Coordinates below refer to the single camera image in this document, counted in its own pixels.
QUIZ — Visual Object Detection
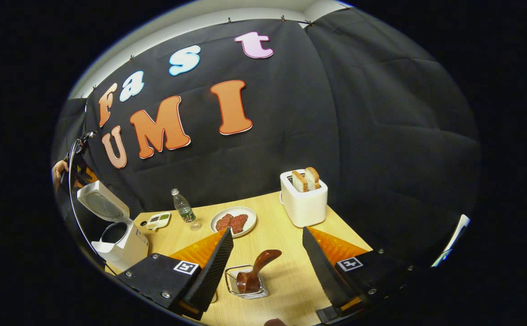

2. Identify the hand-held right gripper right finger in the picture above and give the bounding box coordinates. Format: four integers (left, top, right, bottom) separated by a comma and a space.
302, 226, 420, 324

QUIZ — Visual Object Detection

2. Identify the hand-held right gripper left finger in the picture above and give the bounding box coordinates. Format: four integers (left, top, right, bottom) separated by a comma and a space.
115, 228, 234, 321

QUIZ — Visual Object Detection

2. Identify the brown wooden spoon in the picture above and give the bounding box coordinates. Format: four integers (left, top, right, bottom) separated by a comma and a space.
236, 249, 283, 294

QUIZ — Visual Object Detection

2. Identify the white rice cooker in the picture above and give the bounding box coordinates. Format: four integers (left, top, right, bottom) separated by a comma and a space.
76, 180, 150, 273

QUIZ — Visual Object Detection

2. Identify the white toaster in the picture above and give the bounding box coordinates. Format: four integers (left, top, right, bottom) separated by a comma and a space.
280, 168, 329, 228

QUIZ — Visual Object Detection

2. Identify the white round plate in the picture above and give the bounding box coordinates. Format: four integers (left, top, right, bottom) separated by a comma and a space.
209, 206, 257, 239

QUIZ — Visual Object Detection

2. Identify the clear plastic water bottle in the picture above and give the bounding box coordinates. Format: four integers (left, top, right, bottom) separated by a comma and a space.
170, 188, 196, 224

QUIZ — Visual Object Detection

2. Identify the white seasoning tray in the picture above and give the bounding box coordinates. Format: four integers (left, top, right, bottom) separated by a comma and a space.
146, 211, 172, 232

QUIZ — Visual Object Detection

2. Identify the toast bread slice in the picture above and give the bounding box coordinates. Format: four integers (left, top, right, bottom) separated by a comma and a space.
292, 171, 309, 193
305, 167, 321, 190

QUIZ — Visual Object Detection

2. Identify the black backdrop cloth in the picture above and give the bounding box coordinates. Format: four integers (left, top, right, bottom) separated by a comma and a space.
50, 7, 481, 272

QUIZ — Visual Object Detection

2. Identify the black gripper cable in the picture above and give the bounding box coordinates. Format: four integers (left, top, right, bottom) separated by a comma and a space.
68, 136, 110, 268

